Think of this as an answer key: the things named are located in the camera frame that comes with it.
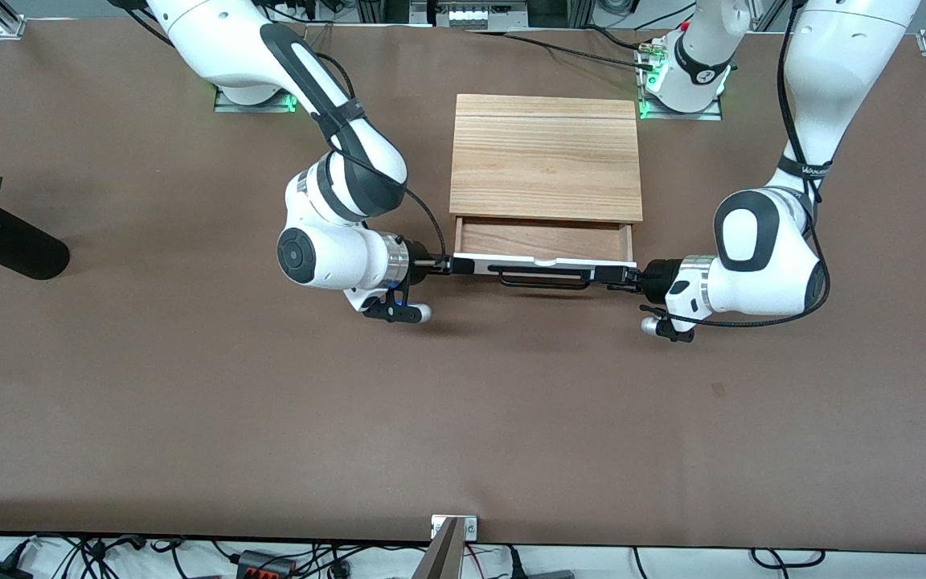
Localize white-front drawer with black handle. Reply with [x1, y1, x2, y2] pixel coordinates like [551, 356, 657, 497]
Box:
[453, 217, 638, 290]

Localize white power strip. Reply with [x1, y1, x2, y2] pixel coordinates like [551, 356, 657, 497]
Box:
[429, 0, 506, 30]

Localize black looped floor cable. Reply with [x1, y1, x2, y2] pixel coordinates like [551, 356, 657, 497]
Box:
[750, 548, 826, 569]

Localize light wooden drawer cabinet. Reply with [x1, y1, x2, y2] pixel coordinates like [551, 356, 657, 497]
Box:
[449, 94, 644, 224]

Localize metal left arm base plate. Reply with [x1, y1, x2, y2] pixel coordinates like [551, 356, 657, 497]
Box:
[637, 39, 724, 122]

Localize grey metal camera post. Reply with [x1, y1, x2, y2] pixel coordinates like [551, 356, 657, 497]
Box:
[412, 518, 464, 579]

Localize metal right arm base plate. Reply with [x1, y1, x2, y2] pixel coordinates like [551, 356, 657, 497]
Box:
[213, 80, 299, 114]

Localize black power adapter orange buttons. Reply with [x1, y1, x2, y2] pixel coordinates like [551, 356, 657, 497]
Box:
[236, 550, 297, 579]

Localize black cable across table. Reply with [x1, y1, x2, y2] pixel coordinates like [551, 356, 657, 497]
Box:
[467, 28, 658, 70]

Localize black cylindrical vase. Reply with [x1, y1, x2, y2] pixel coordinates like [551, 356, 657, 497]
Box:
[0, 203, 71, 281]

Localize small metal bracket plate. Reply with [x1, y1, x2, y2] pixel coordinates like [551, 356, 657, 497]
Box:
[431, 515, 479, 541]

